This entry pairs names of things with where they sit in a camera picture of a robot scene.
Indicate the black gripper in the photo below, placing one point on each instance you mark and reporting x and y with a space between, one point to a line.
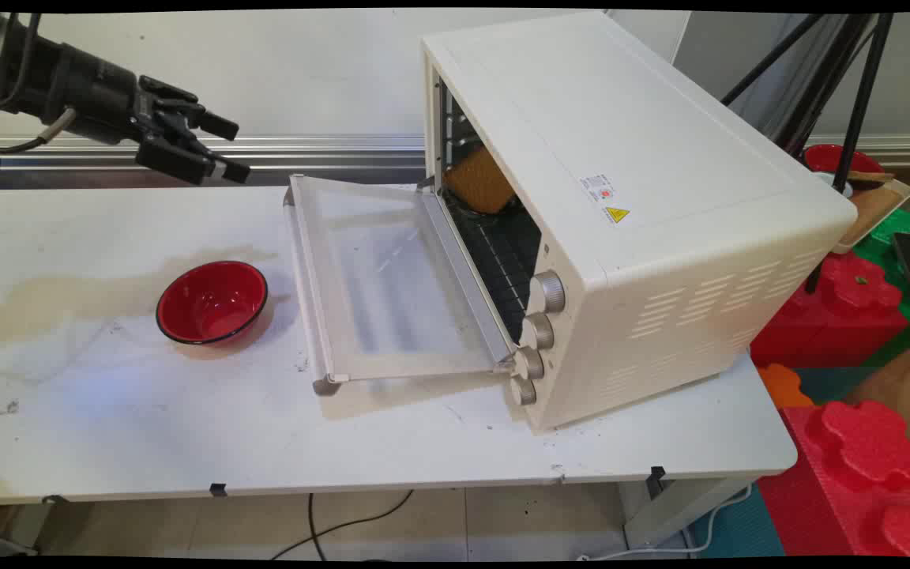
76 87

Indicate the red bowl with black rim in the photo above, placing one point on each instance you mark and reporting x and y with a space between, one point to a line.
210 304

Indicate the brown toast slice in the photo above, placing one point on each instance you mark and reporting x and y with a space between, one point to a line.
480 183

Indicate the black oven rack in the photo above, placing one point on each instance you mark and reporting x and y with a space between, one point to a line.
502 261

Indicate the large silver oven knob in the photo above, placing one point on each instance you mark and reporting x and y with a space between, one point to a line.
550 292

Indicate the white red label sticker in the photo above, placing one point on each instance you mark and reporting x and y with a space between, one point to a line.
597 188

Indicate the small silver oven knob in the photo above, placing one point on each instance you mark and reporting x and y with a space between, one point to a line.
524 392

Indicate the yellow warning sticker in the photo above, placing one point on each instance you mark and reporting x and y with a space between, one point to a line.
617 215

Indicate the cream toaster oven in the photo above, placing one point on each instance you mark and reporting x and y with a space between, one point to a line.
660 118

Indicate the white table leg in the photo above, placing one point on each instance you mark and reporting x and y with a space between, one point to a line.
660 514

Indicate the red bowl behind tripod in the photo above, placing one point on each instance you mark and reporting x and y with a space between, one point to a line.
822 158

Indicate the orange foam block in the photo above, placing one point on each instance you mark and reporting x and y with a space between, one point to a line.
783 387

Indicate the red foam block with flower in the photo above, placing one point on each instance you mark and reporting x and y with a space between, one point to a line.
826 324

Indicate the black tripod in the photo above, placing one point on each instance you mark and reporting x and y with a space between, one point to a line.
864 79

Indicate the blue foam floor mat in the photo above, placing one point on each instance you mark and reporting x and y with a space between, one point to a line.
739 529

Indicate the light wooden tray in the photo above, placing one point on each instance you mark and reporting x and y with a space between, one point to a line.
874 209

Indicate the green foam block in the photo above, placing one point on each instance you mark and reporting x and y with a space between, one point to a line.
897 224

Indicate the large red foam block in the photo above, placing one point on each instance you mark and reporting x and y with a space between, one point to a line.
842 474

